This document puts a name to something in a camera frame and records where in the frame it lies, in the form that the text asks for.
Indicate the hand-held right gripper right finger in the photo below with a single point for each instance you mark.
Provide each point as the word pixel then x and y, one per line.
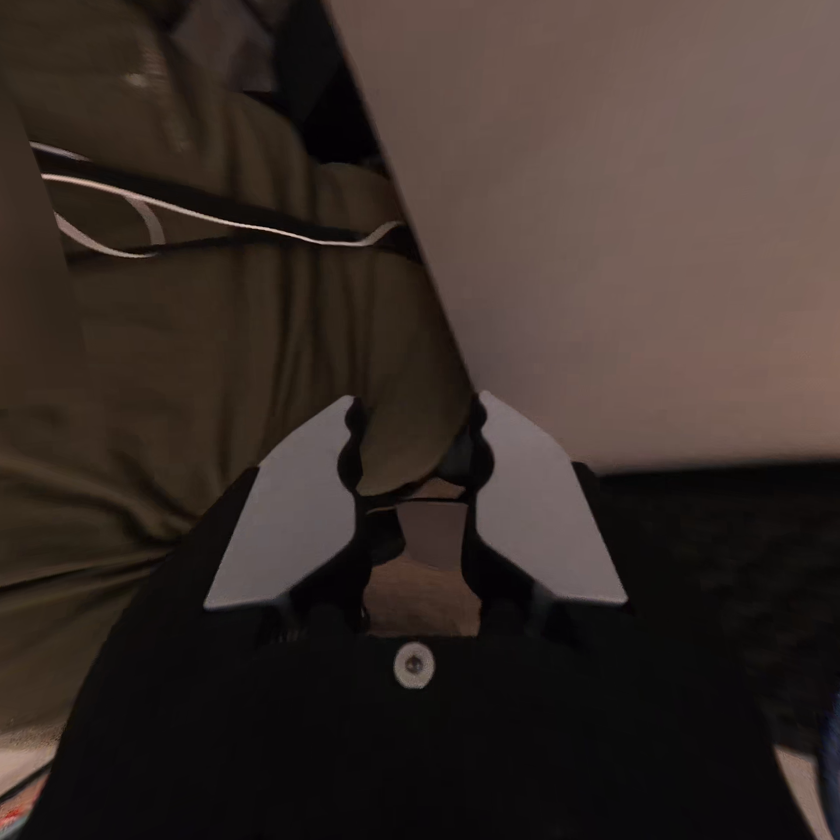
pixel 544 525

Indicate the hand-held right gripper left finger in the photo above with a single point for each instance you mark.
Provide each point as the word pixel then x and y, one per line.
pixel 282 525

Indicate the person in olive jacket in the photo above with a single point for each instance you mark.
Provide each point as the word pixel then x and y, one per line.
pixel 197 394

